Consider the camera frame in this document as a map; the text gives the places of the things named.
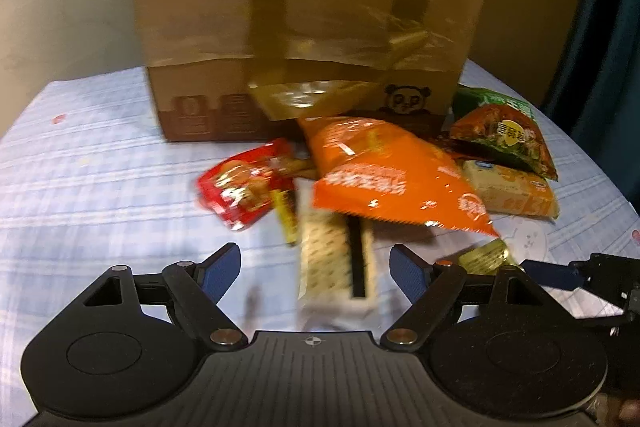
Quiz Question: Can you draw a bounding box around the yellow cracker packet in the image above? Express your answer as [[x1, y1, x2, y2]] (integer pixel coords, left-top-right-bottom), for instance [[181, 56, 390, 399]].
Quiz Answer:
[[462, 159, 561, 222]]

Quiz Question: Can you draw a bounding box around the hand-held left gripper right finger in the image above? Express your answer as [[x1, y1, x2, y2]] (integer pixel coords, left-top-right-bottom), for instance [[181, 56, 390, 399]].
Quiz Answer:
[[380, 243, 558, 350]]

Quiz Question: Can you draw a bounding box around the gold candy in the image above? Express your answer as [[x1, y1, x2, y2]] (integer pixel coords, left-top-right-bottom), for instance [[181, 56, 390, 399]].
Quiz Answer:
[[457, 239, 521, 274]]

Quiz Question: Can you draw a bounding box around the orange snack packet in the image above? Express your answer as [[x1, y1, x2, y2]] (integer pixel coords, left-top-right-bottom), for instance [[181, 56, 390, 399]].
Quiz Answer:
[[298, 116, 502, 239]]

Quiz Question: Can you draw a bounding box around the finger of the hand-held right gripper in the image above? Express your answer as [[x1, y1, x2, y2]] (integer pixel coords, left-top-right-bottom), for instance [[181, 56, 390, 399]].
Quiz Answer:
[[520, 253, 640, 308]]

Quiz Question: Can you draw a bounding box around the red snack packet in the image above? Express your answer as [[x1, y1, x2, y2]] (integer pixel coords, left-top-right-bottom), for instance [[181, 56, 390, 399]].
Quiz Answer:
[[195, 138, 298, 232]]

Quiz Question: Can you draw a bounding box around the yellow stick packet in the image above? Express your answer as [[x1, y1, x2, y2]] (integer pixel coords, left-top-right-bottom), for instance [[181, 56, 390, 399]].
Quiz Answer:
[[270, 188, 301, 247]]

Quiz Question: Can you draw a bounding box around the green snack packet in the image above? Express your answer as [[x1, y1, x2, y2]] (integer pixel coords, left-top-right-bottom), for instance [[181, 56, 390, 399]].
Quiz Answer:
[[448, 87, 559, 181]]

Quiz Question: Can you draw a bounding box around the brown cardboard box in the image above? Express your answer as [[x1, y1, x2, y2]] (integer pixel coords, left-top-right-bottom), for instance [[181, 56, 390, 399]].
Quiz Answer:
[[127, 0, 495, 142]]

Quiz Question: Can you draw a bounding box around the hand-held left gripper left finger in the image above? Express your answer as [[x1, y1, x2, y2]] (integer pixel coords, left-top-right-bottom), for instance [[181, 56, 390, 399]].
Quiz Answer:
[[70, 243, 248, 350]]

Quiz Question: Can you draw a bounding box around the white dotted snack packet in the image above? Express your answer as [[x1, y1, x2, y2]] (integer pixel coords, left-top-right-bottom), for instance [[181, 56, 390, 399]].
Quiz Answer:
[[295, 179, 382, 325]]

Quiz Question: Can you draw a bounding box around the wooden panel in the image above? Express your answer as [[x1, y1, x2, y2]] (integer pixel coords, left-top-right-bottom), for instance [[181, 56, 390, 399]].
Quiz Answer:
[[467, 0, 583, 108]]

